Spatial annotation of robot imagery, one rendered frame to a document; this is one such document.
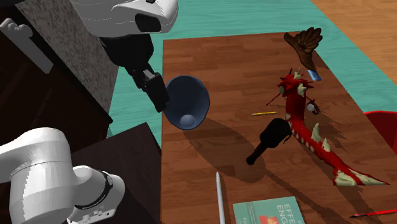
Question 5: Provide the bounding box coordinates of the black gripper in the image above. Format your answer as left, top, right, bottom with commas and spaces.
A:
100, 33, 171, 113

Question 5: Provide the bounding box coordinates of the dark blue bowl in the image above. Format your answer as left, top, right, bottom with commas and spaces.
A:
162, 75, 211, 130

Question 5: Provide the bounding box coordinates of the dark robot stand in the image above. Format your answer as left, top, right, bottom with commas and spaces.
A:
69, 122, 162, 224

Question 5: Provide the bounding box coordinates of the brown wooden table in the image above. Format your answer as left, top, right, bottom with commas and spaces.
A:
160, 31, 397, 224

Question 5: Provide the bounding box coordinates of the teal rug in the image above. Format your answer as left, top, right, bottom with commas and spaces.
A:
106, 0, 397, 147

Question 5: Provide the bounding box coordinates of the black hairbrush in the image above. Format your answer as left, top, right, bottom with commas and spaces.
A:
245, 118, 293, 166

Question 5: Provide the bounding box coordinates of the white pen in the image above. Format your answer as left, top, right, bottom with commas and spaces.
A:
216, 171, 226, 224

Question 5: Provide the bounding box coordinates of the dark cabinet with granite top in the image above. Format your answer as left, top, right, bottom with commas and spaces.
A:
0, 0, 120, 153

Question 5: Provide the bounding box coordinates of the red dragon figure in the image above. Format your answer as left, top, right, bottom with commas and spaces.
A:
266, 67, 390, 187

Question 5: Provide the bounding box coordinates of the dark watch with pale face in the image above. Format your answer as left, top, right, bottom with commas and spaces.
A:
306, 99, 321, 116

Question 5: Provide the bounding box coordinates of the brown baseball glove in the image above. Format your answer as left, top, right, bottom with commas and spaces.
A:
283, 27, 324, 73

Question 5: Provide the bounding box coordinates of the blue card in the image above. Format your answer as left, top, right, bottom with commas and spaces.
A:
307, 69, 323, 82

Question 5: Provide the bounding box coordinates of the teal book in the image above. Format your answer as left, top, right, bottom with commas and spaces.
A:
232, 195, 307, 224

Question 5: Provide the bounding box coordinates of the red chair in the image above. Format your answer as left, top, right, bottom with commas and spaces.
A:
364, 110, 397, 156

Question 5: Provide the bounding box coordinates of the red pen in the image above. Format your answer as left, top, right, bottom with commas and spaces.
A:
349, 209, 397, 219

